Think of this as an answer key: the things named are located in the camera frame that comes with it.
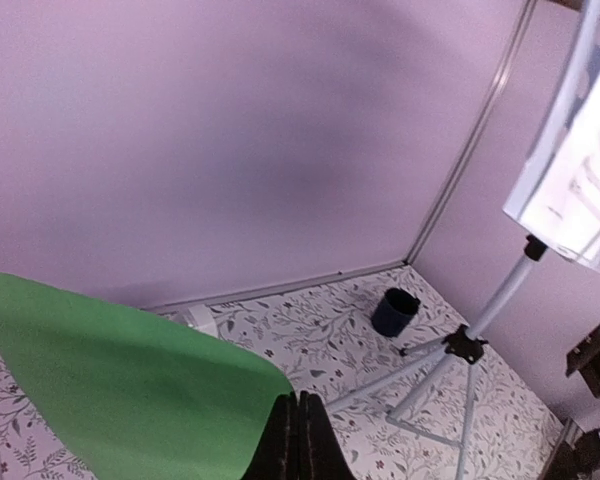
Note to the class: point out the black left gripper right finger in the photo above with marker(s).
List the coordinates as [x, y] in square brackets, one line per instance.
[320, 456]

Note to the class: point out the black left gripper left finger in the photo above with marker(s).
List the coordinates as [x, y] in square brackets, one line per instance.
[276, 455]

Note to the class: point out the light blue music stand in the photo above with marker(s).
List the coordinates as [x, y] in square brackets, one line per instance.
[580, 72]

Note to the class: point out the green sheet music page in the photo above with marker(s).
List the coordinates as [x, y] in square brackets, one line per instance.
[134, 395]

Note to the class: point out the white sheet music page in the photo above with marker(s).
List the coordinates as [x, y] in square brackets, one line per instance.
[564, 211]

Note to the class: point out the white metronome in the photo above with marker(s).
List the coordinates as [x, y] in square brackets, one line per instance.
[200, 318]

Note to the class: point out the dark blue ceramic mug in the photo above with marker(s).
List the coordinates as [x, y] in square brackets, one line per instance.
[394, 312]

